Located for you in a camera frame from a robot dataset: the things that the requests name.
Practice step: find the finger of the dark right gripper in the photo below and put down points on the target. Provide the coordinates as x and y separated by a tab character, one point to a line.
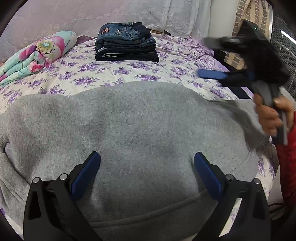
227	43

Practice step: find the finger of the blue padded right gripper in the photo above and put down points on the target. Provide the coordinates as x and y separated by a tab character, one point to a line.
239	78

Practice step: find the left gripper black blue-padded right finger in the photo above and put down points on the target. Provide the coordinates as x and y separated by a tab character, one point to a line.
252	221

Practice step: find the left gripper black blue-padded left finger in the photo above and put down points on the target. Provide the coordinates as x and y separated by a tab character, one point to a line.
51	211

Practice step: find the grey knit pants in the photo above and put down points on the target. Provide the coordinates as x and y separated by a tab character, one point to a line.
147	134

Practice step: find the person's right hand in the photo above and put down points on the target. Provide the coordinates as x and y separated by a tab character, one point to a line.
269	118

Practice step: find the purple floral bed quilt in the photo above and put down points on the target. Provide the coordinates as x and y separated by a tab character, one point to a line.
179	59

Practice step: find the brick pattern curtain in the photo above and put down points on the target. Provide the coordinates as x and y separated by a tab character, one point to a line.
253	11

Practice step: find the red puffer jacket sleeve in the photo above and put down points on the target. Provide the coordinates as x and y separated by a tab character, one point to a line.
287	160

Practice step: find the folded dark blue jeans stack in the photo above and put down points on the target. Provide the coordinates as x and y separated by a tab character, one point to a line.
125	41

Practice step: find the folded teal pink floral blanket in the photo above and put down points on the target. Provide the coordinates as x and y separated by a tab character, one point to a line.
37	56

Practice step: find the lilac lace headboard cover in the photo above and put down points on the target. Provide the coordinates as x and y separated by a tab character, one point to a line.
38	19

